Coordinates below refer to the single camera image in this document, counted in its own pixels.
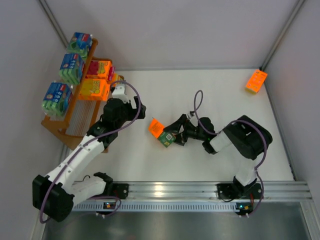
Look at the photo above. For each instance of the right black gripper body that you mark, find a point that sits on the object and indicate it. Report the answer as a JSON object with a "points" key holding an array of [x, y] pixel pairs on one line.
{"points": [[184, 129]]}

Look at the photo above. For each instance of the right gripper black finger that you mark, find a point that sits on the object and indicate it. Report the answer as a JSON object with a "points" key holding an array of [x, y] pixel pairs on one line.
{"points": [[181, 139], [175, 127]]}

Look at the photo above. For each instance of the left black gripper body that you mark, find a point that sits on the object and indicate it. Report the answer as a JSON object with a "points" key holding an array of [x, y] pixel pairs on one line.
{"points": [[139, 108]]}

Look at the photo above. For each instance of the orange box back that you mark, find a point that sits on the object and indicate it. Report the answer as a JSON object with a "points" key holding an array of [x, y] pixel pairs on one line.
{"points": [[157, 130]]}

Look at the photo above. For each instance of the orange green box yellow sponge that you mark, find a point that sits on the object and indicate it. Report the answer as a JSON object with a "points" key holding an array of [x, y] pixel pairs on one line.
{"points": [[116, 77]]}

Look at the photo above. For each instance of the pink scrubber sponge box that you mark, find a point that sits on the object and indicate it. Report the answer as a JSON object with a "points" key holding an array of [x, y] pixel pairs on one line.
{"points": [[100, 69]]}

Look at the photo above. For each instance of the blue green sponge pack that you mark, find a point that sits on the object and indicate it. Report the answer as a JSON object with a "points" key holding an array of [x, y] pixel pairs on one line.
{"points": [[71, 68], [57, 99], [81, 44]]}

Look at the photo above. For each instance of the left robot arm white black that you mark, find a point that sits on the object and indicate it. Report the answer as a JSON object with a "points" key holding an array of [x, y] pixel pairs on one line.
{"points": [[57, 193]]}

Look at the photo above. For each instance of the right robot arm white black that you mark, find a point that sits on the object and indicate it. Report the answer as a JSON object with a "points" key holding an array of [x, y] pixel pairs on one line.
{"points": [[249, 138]]}

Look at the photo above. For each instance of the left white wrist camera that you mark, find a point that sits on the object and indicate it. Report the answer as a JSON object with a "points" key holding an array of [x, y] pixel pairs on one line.
{"points": [[119, 92]]}

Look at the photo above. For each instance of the orange three-tier wire shelf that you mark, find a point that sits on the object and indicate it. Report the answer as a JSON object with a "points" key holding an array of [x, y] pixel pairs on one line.
{"points": [[80, 115]]}

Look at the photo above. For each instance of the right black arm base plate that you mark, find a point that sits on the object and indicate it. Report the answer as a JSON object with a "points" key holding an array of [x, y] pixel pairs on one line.
{"points": [[231, 191]]}

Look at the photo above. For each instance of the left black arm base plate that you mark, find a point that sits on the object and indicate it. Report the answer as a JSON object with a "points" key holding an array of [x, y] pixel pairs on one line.
{"points": [[119, 190]]}

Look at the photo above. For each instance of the slotted grey cable duct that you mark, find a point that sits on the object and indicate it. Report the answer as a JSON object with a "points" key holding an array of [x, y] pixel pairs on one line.
{"points": [[161, 206]]}

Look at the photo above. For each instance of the aluminium mounting rail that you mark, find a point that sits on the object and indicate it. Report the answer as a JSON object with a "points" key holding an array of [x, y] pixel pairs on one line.
{"points": [[208, 190]]}

